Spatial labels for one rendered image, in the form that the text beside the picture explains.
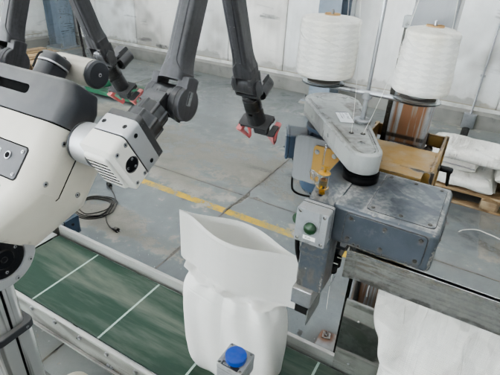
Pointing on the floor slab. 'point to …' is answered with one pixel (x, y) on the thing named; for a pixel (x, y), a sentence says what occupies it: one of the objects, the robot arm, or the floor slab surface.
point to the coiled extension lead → (101, 210)
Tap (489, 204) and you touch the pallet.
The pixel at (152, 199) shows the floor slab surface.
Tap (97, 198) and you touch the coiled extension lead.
